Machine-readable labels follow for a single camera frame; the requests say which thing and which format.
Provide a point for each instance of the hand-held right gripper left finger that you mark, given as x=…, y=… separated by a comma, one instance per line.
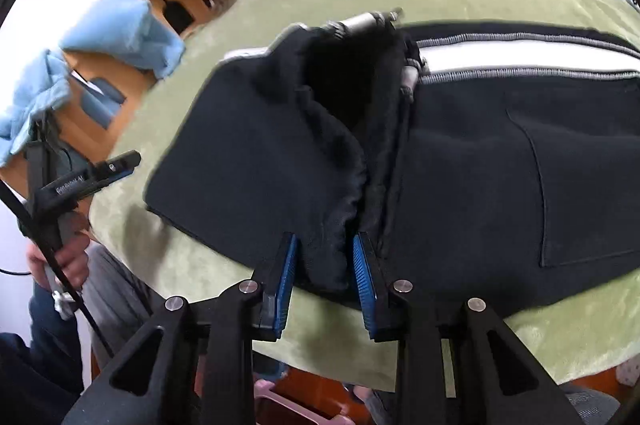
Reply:
x=285, y=285

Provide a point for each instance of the black pants with white stripe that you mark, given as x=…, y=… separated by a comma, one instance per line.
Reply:
x=500, y=155

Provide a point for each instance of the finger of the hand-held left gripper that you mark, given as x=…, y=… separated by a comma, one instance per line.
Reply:
x=117, y=165

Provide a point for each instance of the light blue fleece robe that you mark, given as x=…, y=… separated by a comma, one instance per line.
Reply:
x=120, y=30

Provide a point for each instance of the person's left leg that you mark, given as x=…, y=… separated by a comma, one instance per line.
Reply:
x=117, y=295

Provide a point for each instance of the person's left hand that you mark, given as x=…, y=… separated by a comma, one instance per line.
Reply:
x=75, y=262

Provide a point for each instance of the person's left forearm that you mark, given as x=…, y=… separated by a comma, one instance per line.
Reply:
x=50, y=350

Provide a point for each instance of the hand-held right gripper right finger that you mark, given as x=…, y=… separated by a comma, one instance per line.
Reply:
x=365, y=285

